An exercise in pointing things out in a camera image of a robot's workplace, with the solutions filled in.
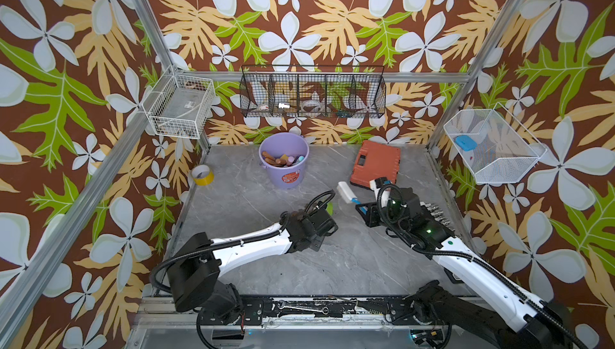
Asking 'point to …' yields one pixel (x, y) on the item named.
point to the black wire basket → (312, 91)
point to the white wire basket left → (179, 105)
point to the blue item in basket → (465, 142)
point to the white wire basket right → (495, 146)
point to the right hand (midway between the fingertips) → (356, 205)
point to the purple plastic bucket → (284, 154)
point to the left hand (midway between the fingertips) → (316, 230)
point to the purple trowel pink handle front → (291, 160)
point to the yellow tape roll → (202, 175)
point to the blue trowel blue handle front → (300, 159)
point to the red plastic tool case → (375, 161)
